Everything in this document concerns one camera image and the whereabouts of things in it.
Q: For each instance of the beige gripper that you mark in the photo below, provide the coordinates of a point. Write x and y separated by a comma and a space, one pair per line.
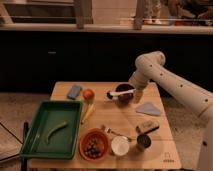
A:
137, 95

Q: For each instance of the white dish brush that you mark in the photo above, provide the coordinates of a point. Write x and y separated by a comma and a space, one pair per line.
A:
112, 94

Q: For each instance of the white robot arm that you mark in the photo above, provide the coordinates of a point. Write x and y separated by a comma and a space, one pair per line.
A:
149, 66

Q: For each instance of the dark brown bowl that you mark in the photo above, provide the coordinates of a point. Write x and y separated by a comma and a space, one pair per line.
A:
126, 97

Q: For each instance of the grey triangular cloth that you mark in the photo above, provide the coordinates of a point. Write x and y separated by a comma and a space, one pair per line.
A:
148, 108

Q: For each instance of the tan sponge block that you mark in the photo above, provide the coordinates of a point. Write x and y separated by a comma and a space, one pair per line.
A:
147, 127

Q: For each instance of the wooden table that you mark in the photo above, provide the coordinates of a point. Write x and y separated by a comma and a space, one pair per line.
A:
162, 154

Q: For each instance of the silver fork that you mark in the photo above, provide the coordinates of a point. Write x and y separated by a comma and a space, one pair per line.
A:
110, 131

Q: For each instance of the metal measuring cup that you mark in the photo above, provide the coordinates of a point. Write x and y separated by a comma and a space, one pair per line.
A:
143, 140

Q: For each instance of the yellow banana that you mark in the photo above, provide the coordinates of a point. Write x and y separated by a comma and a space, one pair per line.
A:
89, 111

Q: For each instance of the orange tomato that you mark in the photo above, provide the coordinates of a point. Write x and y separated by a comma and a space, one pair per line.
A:
88, 94

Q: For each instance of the white cup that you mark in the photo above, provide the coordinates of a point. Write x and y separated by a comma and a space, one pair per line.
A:
120, 146

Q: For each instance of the orange bowl with berries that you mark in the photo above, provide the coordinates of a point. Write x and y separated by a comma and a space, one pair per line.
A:
93, 146

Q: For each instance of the green bean pod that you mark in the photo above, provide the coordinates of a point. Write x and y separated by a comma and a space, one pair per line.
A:
54, 130

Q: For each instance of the green plastic tray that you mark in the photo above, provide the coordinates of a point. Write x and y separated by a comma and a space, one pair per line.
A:
62, 144

